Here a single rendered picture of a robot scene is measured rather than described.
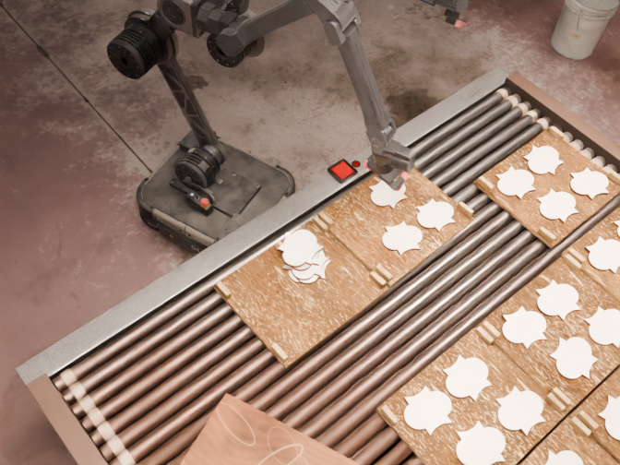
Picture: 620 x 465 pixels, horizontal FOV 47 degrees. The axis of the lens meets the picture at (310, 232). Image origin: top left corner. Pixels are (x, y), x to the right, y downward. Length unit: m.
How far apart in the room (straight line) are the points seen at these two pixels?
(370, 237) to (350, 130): 1.65
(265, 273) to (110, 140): 1.86
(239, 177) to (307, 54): 1.23
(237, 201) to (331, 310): 1.19
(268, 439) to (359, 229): 0.79
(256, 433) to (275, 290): 0.50
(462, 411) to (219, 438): 0.68
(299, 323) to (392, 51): 2.57
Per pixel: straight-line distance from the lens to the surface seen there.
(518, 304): 2.31
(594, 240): 2.55
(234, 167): 3.40
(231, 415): 1.92
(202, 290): 2.23
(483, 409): 2.12
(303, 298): 2.19
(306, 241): 2.23
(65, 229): 3.60
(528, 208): 2.54
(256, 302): 2.18
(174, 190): 3.33
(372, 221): 2.37
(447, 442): 2.06
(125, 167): 3.77
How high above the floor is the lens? 2.83
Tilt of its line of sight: 55 degrees down
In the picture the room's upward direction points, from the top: 5 degrees clockwise
